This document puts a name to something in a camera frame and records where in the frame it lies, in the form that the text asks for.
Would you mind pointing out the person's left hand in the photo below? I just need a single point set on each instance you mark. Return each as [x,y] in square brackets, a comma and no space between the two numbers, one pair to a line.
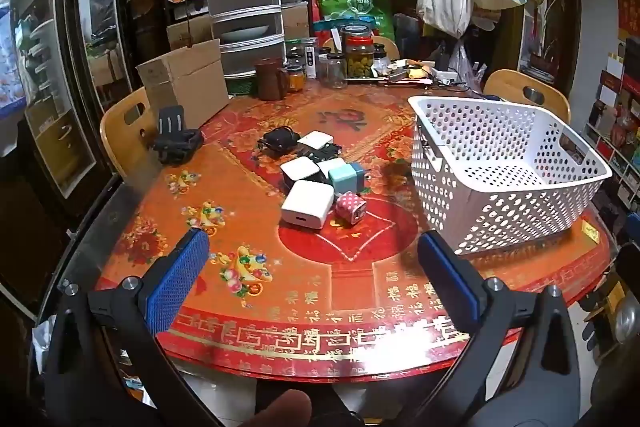
[280,409]

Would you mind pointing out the teal charger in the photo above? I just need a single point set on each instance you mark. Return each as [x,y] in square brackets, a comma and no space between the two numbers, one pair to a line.
[345,179]

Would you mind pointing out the white perforated plastic basket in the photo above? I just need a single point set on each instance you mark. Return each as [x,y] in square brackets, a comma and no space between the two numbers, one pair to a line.
[500,177]

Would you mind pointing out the black clamp phone holder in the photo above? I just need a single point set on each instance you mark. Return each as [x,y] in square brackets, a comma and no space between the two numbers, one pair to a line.
[175,139]

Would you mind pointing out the black open circuit charger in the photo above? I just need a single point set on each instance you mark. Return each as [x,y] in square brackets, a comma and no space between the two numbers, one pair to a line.
[326,153]

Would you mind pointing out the potted plant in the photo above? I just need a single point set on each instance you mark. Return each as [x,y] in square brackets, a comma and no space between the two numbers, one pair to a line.
[545,42]

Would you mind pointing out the green shopping bag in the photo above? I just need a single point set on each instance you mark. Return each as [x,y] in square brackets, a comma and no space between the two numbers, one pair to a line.
[357,4]

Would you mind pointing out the clear plastic bag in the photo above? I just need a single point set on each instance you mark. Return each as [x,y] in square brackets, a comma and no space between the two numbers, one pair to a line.
[465,62]

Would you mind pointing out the small orange jar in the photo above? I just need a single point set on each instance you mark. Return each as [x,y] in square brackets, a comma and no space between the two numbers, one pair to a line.
[295,78]

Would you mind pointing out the metal pot lid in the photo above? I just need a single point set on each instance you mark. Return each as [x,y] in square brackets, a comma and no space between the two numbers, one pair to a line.
[627,317]

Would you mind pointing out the dark glass cabinet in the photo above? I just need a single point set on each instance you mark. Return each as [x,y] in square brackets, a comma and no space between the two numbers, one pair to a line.
[75,57]

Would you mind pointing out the pickle jar red lid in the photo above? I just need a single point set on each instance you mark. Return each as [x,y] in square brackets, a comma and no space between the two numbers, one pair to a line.
[360,59]

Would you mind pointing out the white cube charger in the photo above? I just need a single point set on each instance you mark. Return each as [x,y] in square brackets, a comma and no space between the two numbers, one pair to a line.
[297,171]

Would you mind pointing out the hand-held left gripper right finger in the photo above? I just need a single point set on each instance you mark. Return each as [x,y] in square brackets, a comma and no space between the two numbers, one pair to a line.
[450,287]

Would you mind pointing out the white display shelf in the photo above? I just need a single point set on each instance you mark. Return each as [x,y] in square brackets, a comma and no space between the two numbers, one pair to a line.
[615,122]

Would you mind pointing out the small dark jar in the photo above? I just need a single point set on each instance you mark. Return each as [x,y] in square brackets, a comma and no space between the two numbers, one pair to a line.
[381,55]

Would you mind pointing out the large white charger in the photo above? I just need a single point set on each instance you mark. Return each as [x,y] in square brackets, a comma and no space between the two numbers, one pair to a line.
[305,204]

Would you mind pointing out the clear empty glass jar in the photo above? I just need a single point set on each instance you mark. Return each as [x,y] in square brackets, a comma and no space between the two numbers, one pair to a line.
[336,72]

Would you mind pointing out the yellow sticker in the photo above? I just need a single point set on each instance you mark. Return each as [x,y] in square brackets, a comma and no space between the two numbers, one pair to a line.
[591,232]

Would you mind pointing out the large cardboard box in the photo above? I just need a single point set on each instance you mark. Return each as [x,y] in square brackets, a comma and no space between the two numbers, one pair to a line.
[185,87]

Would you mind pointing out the pink polka dot charger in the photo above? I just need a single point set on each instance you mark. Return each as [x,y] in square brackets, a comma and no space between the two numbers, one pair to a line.
[350,207]

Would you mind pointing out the brown mug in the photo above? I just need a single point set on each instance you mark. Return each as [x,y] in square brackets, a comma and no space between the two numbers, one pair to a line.
[270,79]

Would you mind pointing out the printed cardboard box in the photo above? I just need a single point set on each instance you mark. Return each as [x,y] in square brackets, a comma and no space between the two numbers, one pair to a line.
[295,22]

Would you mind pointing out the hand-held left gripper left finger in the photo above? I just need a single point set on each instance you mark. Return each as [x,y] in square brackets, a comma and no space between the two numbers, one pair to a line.
[175,287]

